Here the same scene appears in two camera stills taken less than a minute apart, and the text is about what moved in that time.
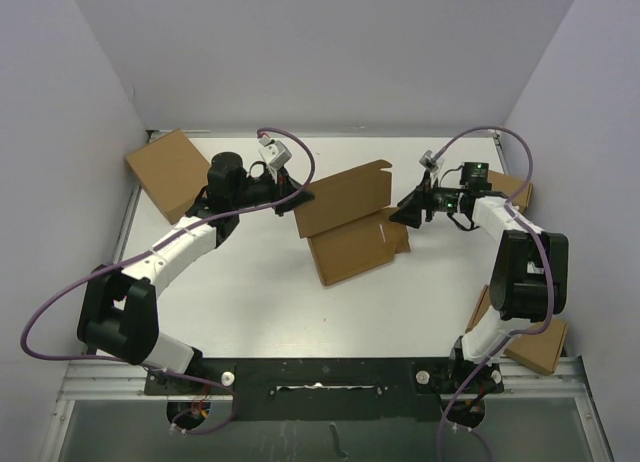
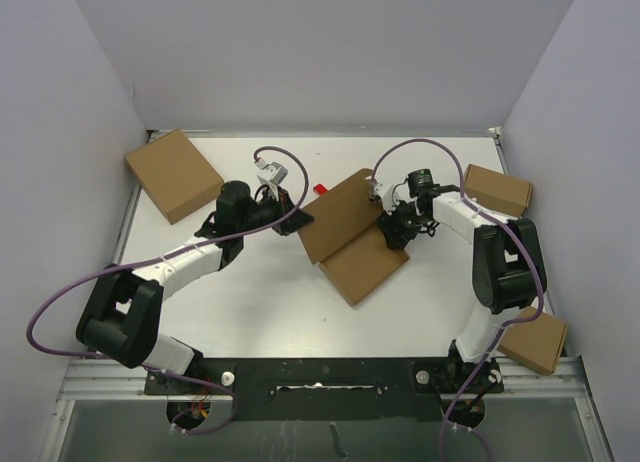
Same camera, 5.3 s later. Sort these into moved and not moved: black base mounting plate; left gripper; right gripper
Moved: right gripper; left gripper
Not moved: black base mounting plate
